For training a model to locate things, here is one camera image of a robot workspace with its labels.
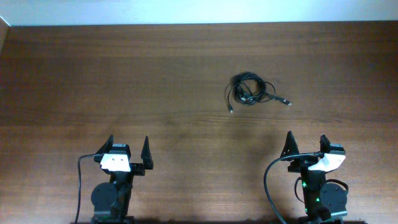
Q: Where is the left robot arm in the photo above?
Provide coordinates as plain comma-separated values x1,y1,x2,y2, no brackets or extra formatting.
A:
91,136,154,224

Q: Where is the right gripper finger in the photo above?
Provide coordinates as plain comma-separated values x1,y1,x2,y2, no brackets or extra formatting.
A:
320,134,330,153
280,131,299,161

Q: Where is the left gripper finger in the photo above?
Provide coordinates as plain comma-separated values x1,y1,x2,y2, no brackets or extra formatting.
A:
95,134,114,155
141,136,154,170

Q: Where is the black usb cable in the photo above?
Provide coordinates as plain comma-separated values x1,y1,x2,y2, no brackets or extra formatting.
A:
230,72,293,106
224,79,276,113

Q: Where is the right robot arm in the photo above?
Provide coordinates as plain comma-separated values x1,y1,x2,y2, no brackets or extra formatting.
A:
280,131,349,223

